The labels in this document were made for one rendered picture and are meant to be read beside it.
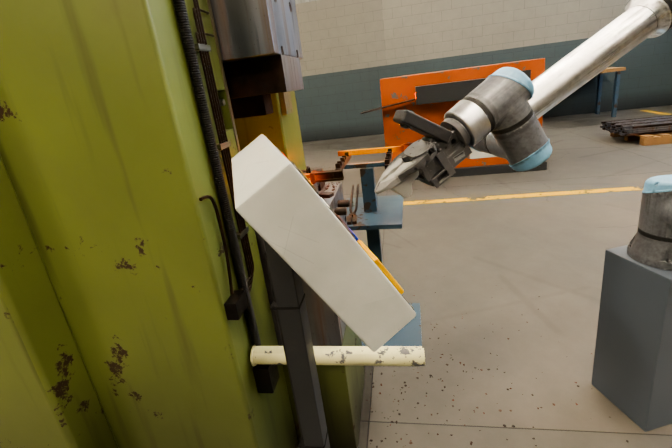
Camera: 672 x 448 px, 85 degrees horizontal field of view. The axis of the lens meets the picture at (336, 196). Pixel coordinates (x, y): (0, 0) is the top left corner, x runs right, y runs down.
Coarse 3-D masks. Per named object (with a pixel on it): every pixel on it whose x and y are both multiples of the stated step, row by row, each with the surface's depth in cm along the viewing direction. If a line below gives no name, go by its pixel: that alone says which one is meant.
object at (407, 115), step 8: (400, 112) 70; (408, 112) 68; (400, 120) 69; (408, 120) 69; (416, 120) 69; (424, 120) 70; (408, 128) 71; (416, 128) 70; (424, 128) 70; (432, 128) 71; (440, 128) 71; (432, 136) 72; (440, 136) 72; (448, 136) 72
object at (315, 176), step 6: (306, 174) 117; (312, 174) 115; (318, 174) 115; (324, 174) 115; (330, 174) 116; (336, 174) 116; (342, 174) 115; (312, 180) 115; (318, 180) 116; (324, 180) 116; (330, 180) 115; (336, 180) 115
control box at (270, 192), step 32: (256, 160) 53; (288, 160) 42; (256, 192) 40; (288, 192) 41; (256, 224) 40; (288, 224) 42; (320, 224) 43; (288, 256) 42; (320, 256) 44; (352, 256) 45; (320, 288) 45; (352, 288) 46; (384, 288) 47; (352, 320) 47; (384, 320) 49
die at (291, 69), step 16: (224, 64) 98; (240, 64) 97; (256, 64) 97; (272, 64) 96; (288, 64) 101; (240, 80) 99; (256, 80) 98; (272, 80) 97; (288, 80) 100; (240, 96) 100
